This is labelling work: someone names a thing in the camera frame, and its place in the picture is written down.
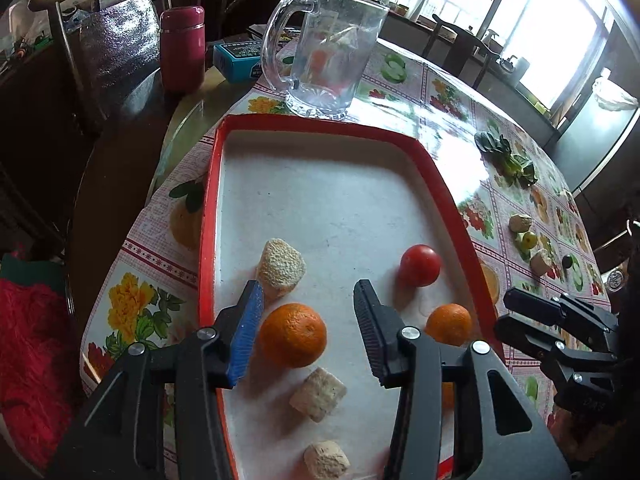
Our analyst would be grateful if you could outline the red rimmed white tray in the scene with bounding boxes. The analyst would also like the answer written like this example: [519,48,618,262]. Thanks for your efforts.
[197,114,501,480]

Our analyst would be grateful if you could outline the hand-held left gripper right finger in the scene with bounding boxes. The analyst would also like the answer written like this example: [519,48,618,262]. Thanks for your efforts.
[352,279,571,480]

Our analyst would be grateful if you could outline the white plastic bag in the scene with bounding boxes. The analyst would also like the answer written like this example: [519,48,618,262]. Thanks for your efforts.
[592,67,640,111]

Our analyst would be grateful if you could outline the clear glass mug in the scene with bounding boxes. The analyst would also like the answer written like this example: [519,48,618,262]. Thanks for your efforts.
[260,0,390,121]

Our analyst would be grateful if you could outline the silver quilted chair cushion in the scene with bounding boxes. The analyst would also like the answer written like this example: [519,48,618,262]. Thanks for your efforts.
[79,0,163,121]

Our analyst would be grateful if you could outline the red fuzzy cloth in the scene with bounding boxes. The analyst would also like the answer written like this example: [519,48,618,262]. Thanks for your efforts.
[0,277,86,456]

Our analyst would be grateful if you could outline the dark wooden chair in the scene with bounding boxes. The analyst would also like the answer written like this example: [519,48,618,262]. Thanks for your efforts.
[422,14,501,88]

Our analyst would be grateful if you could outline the blue cardboard box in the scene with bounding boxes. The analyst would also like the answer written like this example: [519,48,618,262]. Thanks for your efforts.
[212,40,266,83]

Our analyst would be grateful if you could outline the dark round-back chair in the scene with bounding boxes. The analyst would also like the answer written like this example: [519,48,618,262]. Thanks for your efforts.
[220,0,281,43]

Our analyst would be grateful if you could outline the red tomato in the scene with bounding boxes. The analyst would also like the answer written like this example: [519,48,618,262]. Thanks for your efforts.
[398,244,443,288]

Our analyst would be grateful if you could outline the fruit and flower print tablecloth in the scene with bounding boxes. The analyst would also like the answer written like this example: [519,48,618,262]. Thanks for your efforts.
[80,35,613,480]

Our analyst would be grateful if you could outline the leafy green vegetable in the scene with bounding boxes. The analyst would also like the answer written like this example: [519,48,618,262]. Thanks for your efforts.
[474,130,540,188]

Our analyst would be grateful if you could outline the orange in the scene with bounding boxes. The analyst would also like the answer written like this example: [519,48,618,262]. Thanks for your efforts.
[425,303,473,347]
[259,302,328,368]

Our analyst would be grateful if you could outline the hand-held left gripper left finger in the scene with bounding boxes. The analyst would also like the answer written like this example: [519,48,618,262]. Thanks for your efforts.
[47,280,266,480]

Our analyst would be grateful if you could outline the red thermos flask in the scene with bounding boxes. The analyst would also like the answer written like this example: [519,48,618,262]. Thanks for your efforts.
[160,6,207,93]

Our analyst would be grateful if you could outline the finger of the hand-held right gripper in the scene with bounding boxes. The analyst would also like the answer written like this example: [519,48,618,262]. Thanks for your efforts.
[494,314,617,392]
[502,287,621,346]

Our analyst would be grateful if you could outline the green cloth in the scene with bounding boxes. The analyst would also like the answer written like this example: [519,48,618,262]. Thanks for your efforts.
[0,252,66,286]

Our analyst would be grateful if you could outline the grey refrigerator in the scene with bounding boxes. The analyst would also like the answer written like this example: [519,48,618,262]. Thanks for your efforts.
[542,85,640,196]

